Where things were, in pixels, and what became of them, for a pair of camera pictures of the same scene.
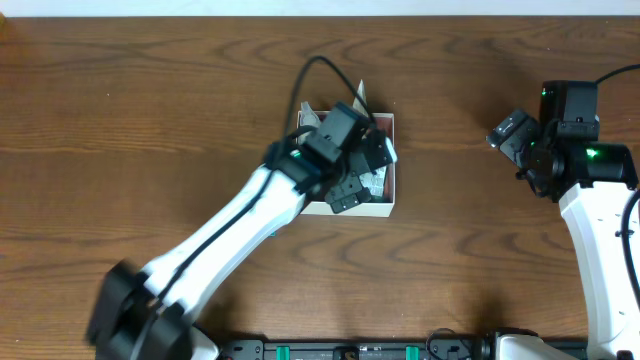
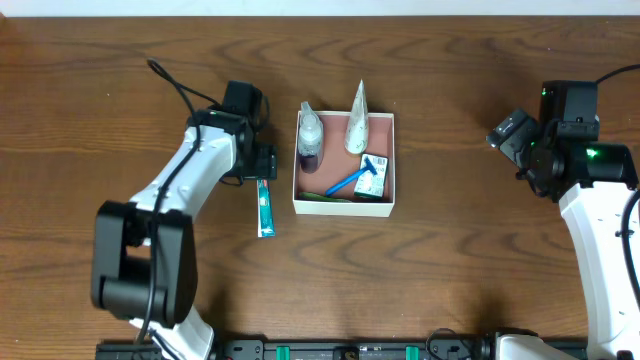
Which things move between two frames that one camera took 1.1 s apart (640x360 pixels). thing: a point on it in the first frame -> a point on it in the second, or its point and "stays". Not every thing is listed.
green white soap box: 374,183 stays
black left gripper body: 347,190 -> 265,163
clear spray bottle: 308,118 stays
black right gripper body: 511,136 stays
